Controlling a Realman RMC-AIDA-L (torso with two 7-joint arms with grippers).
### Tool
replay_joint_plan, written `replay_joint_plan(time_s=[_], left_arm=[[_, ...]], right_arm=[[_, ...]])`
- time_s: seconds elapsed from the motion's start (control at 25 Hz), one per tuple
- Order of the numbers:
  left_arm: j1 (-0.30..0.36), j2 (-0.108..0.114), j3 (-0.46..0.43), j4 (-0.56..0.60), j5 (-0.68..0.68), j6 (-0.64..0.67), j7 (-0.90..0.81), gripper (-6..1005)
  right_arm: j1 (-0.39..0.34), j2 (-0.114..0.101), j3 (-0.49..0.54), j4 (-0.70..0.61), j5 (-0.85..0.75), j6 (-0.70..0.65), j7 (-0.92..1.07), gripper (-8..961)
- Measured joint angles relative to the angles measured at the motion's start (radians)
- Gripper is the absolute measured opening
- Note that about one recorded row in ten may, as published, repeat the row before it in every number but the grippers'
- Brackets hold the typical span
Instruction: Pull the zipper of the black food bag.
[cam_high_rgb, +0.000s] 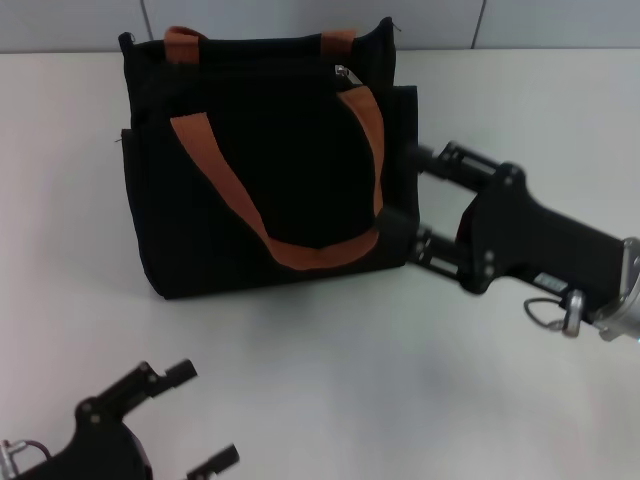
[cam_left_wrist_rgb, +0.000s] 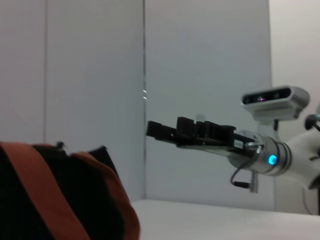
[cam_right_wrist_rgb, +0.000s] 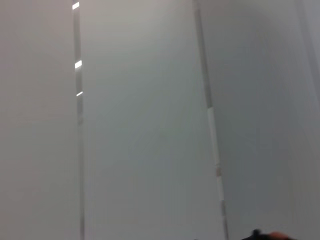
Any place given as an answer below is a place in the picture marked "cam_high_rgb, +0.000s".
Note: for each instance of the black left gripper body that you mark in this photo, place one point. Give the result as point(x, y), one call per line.
point(100, 450)

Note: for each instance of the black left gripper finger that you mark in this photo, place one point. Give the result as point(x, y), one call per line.
point(215, 462)
point(135, 382)

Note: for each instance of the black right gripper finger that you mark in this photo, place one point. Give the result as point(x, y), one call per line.
point(425, 157)
point(395, 230)

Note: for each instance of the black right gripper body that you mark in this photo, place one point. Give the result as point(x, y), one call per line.
point(540, 240)

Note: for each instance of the silver zipper pull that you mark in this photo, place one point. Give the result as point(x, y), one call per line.
point(350, 77)

